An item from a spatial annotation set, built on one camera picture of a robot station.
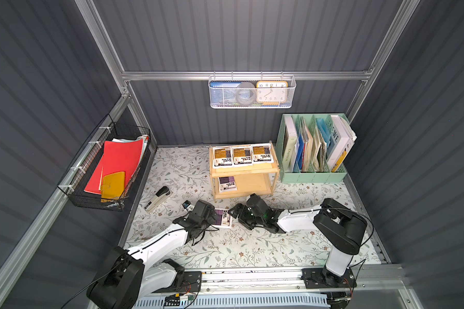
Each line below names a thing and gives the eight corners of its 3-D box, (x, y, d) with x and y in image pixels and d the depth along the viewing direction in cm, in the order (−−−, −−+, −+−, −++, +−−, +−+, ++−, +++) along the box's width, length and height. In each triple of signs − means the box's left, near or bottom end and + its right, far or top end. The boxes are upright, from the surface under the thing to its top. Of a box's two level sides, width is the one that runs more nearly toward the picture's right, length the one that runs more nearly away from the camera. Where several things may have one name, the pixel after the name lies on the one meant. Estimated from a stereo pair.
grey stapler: (145, 211, 95) (141, 206, 91) (167, 190, 103) (164, 184, 99) (150, 215, 93) (146, 210, 90) (172, 193, 101) (170, 188, 97)
